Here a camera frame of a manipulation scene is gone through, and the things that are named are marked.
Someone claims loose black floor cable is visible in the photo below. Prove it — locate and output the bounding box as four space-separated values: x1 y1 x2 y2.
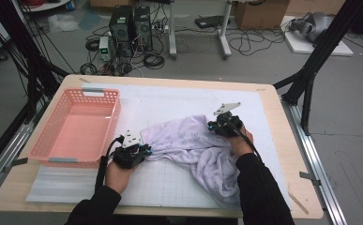
227 27 286 57

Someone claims lilac printed towel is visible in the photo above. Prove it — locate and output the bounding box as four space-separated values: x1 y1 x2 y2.
140 114 244 210

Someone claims grey rounded machine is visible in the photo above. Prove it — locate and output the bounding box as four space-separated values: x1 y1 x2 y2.
288 11 335 43

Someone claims large cardboard box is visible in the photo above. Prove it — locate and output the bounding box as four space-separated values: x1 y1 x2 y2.
234 0 291 31

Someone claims thin wooden stick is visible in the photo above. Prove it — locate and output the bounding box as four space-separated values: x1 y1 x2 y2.
288 191 310 216

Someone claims coiled black cable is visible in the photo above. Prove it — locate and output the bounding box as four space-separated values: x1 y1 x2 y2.
143 52 166 70
79 62 98 76

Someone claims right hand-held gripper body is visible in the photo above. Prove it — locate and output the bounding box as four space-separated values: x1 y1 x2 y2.
209 101 245 138

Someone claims right hand-held gripper cable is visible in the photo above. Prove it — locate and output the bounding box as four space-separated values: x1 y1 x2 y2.
229 121 263 163

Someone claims hand-held gripper cable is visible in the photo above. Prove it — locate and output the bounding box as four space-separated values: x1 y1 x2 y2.
94 135 126 191
229 121 263 163

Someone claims grey metal bracket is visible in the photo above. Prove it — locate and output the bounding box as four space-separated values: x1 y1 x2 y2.
2 157 29 173
299 171 323 187

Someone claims blue sheet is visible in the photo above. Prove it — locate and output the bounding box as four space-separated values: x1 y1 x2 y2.
77 8 103 31

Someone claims person's right hand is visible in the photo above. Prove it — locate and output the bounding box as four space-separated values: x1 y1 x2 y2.
227 126 255 158

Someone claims black frame strut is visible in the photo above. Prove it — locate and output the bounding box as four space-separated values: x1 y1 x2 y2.
0 0 70 123
272 0 363 137

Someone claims flat cardboard box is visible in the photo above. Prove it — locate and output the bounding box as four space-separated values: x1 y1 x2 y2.
89 0 136 8

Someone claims left hand-held gripper cable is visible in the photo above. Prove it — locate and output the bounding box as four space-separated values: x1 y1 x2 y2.
94 135 126 191

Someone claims white desk leg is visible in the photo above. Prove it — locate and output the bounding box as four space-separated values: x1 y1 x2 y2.
168 0 177 60
218 0 234 60

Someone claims white bench power supply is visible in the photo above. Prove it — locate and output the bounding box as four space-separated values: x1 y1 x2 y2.
98 36 112 62

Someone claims white floor board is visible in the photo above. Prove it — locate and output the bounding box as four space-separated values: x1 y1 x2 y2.
280 15 355 57

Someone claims aluminium rail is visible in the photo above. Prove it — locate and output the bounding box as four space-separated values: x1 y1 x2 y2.
280 97 347 225
0 102 51 205

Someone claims black flat device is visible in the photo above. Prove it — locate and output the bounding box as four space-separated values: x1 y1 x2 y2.
194 14 232 29

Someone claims black computer tower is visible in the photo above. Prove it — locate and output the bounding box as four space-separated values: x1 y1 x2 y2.
133 6 154 53
108 5 135 57

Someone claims pink plastic basket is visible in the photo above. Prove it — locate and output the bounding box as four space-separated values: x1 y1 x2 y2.
27 88 122 169

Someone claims person's left hand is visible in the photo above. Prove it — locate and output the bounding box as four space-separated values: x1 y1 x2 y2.
104 160 138 195

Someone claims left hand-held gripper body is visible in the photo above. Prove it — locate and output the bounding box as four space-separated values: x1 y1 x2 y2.
112 129 148 171

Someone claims clear plastic bag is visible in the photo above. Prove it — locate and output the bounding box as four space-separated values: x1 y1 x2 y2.
47 13 80 34

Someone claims white grid mat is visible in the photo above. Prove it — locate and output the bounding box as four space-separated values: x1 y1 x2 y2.
25 82 291 211

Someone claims wide cardboard box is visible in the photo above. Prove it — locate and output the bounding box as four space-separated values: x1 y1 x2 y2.
286 0 347 17

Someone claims white power strip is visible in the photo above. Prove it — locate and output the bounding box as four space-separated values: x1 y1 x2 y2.
152 24 170 34

